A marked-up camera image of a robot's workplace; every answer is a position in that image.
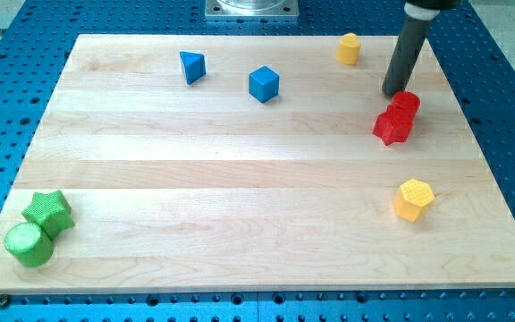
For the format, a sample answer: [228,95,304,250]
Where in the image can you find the yellow heart block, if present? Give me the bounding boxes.
[335,33,360,65]

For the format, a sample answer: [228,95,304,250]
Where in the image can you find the blue cube block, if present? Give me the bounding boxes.
[249,66,280,103]

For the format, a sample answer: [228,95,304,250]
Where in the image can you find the wooden board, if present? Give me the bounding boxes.
[0,34,515,294]

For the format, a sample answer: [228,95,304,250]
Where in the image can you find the blue triangle block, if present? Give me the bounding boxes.
[179,51,207,85]

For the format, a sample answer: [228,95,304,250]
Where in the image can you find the red star block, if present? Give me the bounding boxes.
[372,105,415,146]

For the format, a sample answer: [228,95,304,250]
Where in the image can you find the yellow hexagon block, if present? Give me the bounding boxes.
[393,179,435,222]

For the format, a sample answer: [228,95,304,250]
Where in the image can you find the red cylinder block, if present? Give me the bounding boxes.
[392,91,420,120]

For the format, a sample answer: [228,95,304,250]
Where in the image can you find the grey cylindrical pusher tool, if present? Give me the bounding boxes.
[382,0,462,96]

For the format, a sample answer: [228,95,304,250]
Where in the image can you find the green star block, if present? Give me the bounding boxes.
[21,191,75,240]

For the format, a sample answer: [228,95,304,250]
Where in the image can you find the green cylinder block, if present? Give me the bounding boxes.
[4,222,54,267]

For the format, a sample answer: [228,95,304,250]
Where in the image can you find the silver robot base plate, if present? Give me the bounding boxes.
[205,0,300,20]

